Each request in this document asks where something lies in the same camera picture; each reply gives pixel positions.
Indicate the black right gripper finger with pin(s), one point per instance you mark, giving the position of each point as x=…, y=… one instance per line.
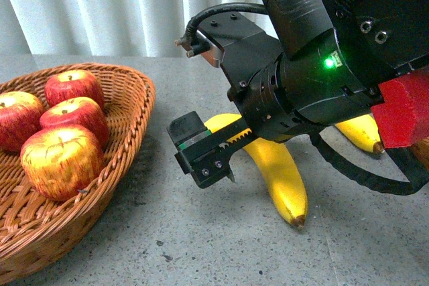
x=188, y=130

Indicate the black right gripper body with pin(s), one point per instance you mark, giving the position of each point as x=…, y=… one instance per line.
x=269, y=109

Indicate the dark red square apple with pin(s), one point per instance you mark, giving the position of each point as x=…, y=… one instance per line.
x=82, y=111

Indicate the red yellow apple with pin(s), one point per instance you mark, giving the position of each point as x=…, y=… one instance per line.
x=60, y=162

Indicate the red block on arm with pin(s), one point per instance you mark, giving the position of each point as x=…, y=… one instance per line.
x=402, y=117

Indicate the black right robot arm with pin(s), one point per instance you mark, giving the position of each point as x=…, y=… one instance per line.
x=353, y=47

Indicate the front yellow banana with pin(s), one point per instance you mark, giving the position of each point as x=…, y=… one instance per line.
x=282, y=179

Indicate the yellow banana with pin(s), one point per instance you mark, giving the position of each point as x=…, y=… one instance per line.
x=363, y=133
x=282, y=179

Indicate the rear yellow banana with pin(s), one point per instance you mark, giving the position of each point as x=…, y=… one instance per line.
x=363, y=133

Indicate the dark red apple in basket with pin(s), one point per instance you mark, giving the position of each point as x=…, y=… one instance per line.
x=72, y=84

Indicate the white pleated curtain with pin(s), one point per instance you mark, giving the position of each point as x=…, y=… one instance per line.
x=144, y=28

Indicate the right brown wicker basket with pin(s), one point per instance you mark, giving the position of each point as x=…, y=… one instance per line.
x=421, y=152

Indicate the brown wicker basket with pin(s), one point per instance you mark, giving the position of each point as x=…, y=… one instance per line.
x=36, y=232
x=421, y=152

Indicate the red apple far left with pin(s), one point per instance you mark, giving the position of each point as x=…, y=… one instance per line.
x=20, y=118

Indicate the left brown wicker basket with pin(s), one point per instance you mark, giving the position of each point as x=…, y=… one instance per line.
x=36, y=232

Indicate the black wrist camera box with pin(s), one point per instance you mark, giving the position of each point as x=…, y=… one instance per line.
x=239, y=47

